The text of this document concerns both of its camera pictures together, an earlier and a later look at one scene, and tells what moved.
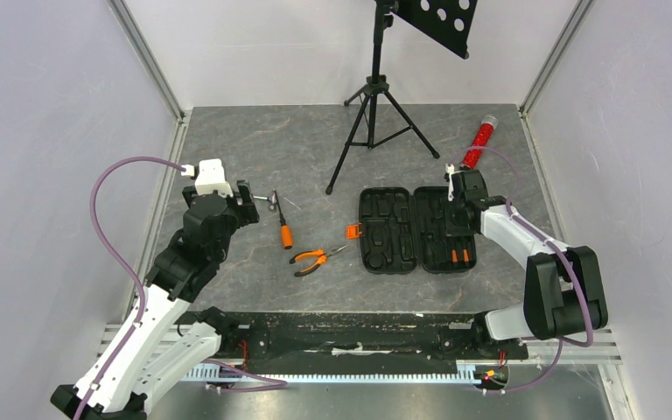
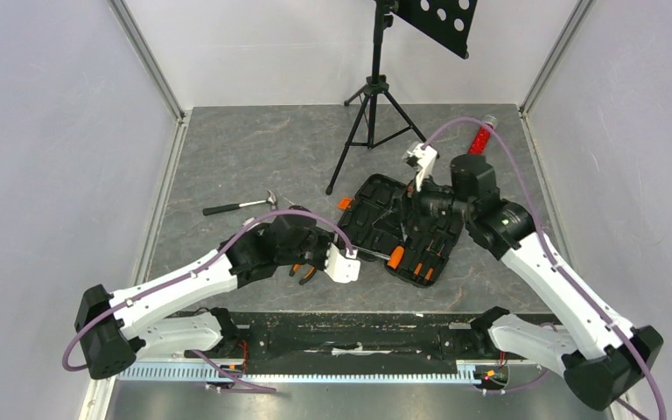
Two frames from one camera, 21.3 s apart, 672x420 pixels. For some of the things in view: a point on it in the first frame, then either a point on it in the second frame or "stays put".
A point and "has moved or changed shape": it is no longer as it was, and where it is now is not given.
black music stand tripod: x=381 y=120 stays put
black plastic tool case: x=401 y=232 has moved or changed shape
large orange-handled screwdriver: x=286 y=229 has moved or changed shape
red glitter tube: x=484 y=134 stays put
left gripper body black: x=238 y=215 -> x=312 y=252
